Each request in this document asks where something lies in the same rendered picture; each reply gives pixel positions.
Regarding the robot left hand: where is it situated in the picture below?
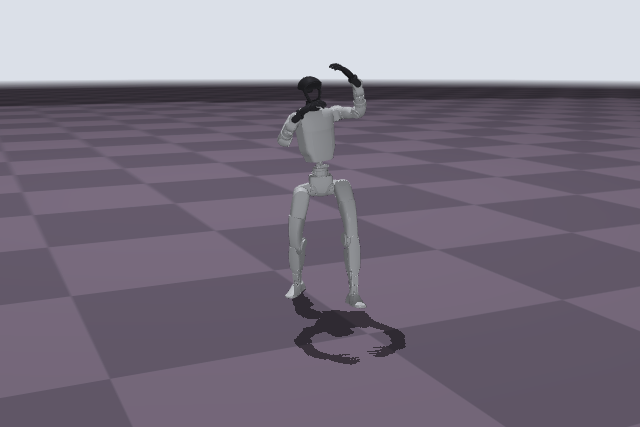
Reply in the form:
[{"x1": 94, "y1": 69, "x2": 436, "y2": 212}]
[{"x1": 329, "y1": 63, "x2": 361, "y2": 87}]

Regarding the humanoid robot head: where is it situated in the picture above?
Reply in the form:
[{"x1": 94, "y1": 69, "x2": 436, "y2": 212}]
[{"x1": 298, "y1": 76, "x2": 322, "y2": 111}]

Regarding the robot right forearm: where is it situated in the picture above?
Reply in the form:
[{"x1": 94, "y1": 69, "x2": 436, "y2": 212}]
[{"x1": 277, "y1": 112, "x2": 300, "y2": 142}]

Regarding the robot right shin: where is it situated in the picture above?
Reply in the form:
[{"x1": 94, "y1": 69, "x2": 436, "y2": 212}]
[{"x1": 289, "y1": 244, "x2": 305, "y2": 285}]

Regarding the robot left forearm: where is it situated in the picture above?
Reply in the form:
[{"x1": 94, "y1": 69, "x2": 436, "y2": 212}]
[{"x1": 350, "y1": 78, "x2": 367, "y2": 108}]

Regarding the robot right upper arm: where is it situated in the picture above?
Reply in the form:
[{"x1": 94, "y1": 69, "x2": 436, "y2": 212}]
[{"x1": 277, "y1": 115, "x2": 301, "y2": 147}]

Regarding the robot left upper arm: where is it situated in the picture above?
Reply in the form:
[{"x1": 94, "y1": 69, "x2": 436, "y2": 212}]
[{"x1": 329, "y1": 105, "x2": 366, "y2": 122}]

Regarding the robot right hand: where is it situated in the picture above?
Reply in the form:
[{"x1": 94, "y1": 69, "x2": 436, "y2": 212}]
[{"x1": 291, "y1": 100, "x2": 327, "y2": 123}]

